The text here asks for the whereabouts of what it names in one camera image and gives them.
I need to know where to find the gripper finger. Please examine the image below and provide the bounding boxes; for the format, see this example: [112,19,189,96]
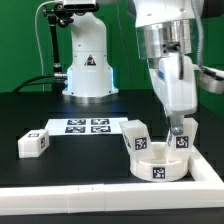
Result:
[170,114,184,136]

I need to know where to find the black cable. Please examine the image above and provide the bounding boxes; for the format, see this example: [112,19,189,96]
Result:
[12,74,68,93]

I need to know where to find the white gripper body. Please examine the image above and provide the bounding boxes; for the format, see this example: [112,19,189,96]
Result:
[149,55,197,116]

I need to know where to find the white round stool seat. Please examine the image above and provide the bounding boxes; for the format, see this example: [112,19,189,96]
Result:
[130,142,188,182]

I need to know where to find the white marker sheet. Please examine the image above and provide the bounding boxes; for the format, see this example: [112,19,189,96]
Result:
[45,117,127,136]

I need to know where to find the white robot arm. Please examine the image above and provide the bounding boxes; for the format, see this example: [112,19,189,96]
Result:
[62,0,224,135]

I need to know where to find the white L-shaped fence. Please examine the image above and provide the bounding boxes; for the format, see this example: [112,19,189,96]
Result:
[0,150,224,216]

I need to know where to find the white cable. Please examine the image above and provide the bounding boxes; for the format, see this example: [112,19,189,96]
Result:
[34,0,64,92]

